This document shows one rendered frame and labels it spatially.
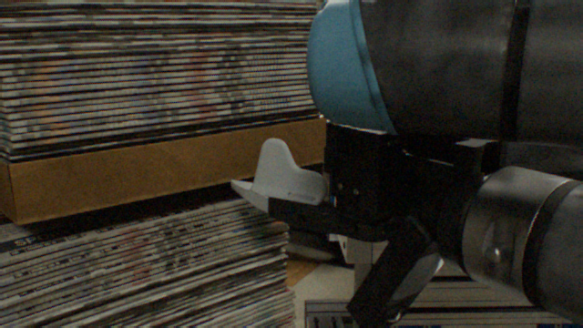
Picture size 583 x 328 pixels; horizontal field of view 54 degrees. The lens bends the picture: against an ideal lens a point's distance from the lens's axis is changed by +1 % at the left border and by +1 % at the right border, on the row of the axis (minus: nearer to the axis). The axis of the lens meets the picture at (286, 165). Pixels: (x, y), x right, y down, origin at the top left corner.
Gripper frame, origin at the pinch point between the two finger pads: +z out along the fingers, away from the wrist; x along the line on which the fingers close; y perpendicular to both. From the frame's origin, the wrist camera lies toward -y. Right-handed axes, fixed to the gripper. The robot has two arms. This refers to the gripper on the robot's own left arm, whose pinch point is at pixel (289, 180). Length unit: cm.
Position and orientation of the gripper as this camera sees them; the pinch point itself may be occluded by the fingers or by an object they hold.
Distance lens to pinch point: 51.5
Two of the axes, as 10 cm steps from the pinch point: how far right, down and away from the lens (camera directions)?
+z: -6.2, -2.1, 7.5
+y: 0.0, -9.6, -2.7
